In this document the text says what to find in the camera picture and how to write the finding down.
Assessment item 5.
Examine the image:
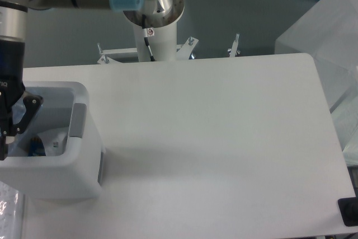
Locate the translucent plastic covered box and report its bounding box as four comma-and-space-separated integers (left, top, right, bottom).
275, 0, 357, 167

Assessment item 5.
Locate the metal table clamp screw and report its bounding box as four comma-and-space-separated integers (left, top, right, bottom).
228, 33, 241, 58

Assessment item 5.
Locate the black device at table edge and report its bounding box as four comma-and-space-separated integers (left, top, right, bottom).
338, 197, 357, 227

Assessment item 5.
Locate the white pedestal foot frame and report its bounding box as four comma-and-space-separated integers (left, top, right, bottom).
97, 37, 199, 64

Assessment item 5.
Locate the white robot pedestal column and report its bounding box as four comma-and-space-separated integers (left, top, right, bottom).
132, 22, 177, 62

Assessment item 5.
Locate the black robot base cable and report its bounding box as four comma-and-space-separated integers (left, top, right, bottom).
141, 14, 156, 62

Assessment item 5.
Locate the white trash can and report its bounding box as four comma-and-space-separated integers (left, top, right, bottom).
1, 81, 105, 199

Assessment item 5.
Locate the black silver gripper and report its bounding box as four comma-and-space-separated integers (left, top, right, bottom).
1, 1, 44, 161

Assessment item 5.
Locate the clear plastic sheet bottom left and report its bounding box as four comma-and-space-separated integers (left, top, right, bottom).
1, 182, 24, 238

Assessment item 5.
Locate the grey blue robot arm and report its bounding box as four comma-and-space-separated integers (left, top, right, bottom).
1, 0, 185, 160

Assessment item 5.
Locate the blue snack wrapper in bin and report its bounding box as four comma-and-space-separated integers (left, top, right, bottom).
28, 137, 46, 157

